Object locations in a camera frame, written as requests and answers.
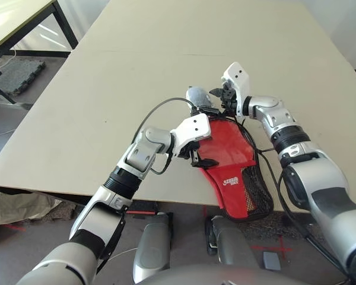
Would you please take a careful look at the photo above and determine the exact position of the grey robot right leg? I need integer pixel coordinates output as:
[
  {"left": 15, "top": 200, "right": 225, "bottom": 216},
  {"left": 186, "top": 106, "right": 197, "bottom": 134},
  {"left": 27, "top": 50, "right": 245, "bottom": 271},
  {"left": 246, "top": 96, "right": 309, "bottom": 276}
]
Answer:
[{"left": 204, "top": 216, "right": 259, "bottom": 268}]

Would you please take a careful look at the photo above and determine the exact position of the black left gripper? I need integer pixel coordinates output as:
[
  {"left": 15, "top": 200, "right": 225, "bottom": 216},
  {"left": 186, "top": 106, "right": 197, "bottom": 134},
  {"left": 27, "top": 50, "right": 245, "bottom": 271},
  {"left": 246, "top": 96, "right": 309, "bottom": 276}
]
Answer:
[{"left": 177, "top": 141, "right": 220, "bottom": 169}]

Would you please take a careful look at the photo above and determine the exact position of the beige side table black frame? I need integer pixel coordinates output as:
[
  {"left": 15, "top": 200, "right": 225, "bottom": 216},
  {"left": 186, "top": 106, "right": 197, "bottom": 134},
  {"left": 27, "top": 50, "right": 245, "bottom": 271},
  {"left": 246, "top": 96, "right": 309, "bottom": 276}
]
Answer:
[{"left": 0, "top": 0, "right": 80, "bottom": 105}]

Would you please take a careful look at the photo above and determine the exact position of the grey robot torso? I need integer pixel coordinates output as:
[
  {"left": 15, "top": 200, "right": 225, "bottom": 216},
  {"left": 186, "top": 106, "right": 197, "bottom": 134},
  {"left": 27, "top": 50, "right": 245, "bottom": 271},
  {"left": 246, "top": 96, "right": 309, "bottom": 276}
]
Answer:
[{"left": 133, "top": 264, "right": 354, "bottom": 285}]

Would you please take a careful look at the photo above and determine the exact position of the grey robot leg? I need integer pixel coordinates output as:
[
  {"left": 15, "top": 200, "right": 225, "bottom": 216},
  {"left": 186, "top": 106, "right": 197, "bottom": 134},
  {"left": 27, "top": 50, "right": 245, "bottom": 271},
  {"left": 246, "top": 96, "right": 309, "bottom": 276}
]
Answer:
[
  {"left": 204, "top": 216, "right": 259, "bottom": 268},
  {"left": 132, "top": 213, "right": 174, "bottom": 283}
]

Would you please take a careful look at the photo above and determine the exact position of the beige crumpled cloth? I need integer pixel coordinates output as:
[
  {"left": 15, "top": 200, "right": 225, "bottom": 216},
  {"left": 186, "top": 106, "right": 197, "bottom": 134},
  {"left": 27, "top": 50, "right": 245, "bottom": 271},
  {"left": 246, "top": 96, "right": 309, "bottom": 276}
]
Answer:
[{"left": 0, "top": 191, "right": 63, "bottom": 248}]

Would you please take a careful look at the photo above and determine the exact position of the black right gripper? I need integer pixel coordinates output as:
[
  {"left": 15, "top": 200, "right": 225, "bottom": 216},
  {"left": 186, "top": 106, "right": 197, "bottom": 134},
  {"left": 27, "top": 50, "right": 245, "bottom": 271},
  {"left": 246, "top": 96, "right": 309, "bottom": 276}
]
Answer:
[{"left": 199, "top": 85, "right": 239, "bottom": 117}]

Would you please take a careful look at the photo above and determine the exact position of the dark speckled floor mat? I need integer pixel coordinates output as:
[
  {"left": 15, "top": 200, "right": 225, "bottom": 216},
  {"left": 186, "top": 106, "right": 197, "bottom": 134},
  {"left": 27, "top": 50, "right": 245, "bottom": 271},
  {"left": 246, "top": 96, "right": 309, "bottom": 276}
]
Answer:
[{"left": 243, "top": 209, "right": 316, "bottom": 240}]

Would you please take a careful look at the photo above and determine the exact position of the black foam floor tile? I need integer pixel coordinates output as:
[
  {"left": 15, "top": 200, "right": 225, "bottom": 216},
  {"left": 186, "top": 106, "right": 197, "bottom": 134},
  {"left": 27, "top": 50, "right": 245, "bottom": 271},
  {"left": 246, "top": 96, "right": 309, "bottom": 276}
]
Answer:
[{"left": 0, "top": 57, "right": 46, "bottom": 96}]

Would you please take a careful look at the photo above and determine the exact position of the grey robot left leg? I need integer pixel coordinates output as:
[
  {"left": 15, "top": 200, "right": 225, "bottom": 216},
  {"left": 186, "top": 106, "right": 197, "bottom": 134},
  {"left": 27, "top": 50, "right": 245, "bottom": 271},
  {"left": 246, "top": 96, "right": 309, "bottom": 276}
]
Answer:
[{"left": 132, "top": 213, "right": 174, "bottom": 283}]

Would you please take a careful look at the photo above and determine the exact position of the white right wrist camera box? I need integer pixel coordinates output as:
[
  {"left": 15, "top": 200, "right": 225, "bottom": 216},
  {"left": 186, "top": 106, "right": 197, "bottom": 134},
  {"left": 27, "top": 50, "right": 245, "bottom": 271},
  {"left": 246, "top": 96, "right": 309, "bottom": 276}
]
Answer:
[{"left": 220, "top": 61, "right": 251, "bottom": 118}]

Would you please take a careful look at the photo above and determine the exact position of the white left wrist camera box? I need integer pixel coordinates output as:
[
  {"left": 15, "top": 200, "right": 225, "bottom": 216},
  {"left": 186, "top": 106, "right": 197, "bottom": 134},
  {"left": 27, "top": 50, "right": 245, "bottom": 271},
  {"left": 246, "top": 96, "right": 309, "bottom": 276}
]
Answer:
[{"left": 169, "top": 113, "right": 212, "bottom": 157}]

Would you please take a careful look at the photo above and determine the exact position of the red black paddle case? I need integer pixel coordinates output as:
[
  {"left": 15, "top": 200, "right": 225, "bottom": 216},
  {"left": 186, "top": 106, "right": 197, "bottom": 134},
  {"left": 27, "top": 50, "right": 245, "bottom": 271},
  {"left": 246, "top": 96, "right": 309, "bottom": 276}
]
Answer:
[{"left": 195, "top": 114, "right": 275, "bottom": 222}]

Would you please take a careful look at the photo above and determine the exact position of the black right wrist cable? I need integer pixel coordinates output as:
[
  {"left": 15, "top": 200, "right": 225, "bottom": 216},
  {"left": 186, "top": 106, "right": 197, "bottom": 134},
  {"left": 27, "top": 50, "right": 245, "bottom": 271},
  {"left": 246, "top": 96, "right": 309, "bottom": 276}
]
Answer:
[{"left": 225, "top": 111, "right": 349, "bottom": 277}]

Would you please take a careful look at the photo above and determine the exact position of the grey plush keychain toy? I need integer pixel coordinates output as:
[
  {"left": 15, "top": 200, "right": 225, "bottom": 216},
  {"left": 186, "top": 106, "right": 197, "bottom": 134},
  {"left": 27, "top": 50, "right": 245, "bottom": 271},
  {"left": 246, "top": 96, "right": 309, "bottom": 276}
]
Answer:
[{"left": 185, "top": 85, "right": 214, "bottom": 109}]

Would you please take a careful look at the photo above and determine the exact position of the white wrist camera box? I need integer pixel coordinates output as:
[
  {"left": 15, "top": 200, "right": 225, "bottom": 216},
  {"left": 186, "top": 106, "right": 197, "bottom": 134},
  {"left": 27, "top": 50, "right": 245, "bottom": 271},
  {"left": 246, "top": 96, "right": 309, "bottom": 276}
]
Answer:
[
  {"left": 220, "top": 61, "right": 251, "bottom": 118},
  {"left": 169, "top": 113, "right": 212, "bottom": 157}
]

